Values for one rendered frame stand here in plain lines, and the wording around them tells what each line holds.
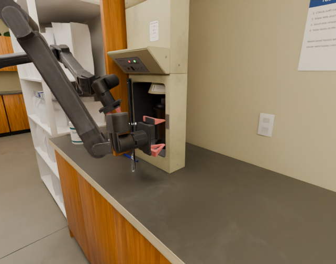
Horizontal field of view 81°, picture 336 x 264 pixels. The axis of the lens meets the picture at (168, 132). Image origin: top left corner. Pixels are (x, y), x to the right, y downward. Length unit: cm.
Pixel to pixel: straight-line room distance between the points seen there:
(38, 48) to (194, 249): 68
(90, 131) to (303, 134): 90
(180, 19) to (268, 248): 86
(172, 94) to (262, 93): 47
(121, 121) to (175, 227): 38
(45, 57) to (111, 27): 57
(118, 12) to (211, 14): 51
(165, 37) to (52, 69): 46
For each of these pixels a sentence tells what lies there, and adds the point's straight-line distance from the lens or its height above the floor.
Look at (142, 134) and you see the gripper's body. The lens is 66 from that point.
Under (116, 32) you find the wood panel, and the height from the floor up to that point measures 161.
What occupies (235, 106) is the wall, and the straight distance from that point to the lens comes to 117.
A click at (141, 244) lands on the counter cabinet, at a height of 79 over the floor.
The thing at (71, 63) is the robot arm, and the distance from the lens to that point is 111.
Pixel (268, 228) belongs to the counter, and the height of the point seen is 94.
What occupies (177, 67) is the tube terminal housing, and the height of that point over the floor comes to 143.
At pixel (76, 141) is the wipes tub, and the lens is 148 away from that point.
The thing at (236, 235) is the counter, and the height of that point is 94.
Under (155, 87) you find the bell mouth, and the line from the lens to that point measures 97.
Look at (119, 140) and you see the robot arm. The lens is 62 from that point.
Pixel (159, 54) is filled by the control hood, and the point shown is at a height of 148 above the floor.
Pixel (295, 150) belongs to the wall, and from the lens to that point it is 111.
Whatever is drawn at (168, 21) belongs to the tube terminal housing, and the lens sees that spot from 88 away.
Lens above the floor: 142
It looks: 17 degrees down
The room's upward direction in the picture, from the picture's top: straight up
